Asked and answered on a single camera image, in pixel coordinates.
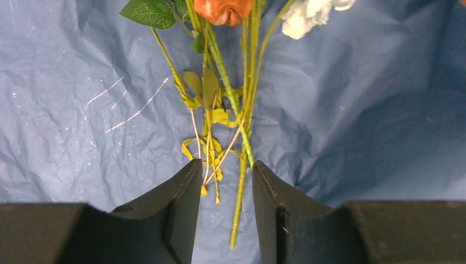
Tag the light blue flower stem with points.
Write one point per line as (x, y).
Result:
(297, 18)

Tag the orange rose flower stem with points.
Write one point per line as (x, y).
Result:
(246, 14)

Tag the blue paper flower bouquet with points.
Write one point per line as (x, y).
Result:
(369, 106)

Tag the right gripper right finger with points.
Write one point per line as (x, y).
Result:
(294, 228)

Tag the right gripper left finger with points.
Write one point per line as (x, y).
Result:
(157, 227)

